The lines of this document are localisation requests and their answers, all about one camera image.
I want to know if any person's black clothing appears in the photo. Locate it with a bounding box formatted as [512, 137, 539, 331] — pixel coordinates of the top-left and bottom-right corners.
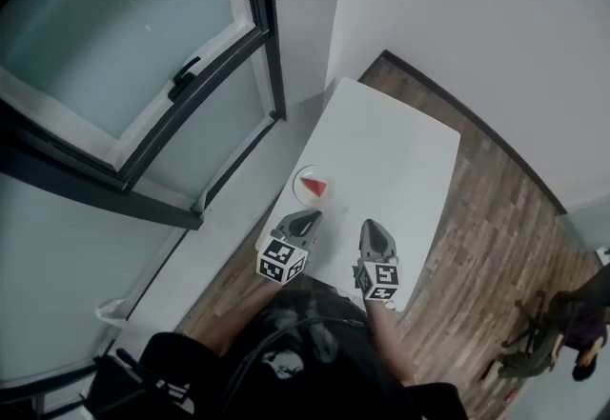
[137, 283, 471, 420]

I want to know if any black equipment bag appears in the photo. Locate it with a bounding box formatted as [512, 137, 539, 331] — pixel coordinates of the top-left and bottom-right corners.
[79, 347, 196, 420]

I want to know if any black cable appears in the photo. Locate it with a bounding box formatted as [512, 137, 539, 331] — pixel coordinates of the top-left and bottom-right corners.
[216, 315, 368, 420]

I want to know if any dark wall baseboard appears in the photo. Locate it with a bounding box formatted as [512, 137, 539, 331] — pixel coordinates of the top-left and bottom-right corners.
[356, 49, 568, 216]

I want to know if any person's left forearm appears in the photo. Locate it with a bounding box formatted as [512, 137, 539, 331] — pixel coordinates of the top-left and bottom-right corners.
[209, 282, 283, 358]

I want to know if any black framed frosted window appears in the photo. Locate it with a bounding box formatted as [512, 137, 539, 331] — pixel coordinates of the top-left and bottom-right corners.
[0, 0, 288, 231]

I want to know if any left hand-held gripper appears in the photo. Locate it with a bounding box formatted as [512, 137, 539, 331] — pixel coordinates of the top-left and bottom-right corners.
[256, 210, 325, 288]

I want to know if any red watermelon slice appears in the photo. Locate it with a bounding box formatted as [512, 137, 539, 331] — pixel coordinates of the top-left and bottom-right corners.
[301, 176, 330, 197]

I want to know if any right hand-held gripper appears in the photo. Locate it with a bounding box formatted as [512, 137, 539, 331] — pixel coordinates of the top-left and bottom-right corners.
[351, 217, 404, 303]

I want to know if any dark office chair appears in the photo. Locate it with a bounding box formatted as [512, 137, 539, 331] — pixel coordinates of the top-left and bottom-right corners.
[478, 289, 576, 382]

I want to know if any white table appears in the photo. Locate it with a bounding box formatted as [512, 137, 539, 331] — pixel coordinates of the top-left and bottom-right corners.
[258, 76, 462, 313]

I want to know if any person's right forearm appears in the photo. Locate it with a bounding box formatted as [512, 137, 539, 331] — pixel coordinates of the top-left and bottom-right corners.
[365, 299, 418, 387]

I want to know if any black window handle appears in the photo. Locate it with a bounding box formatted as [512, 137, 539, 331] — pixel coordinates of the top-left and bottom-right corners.
[167, 56, 202, 102]

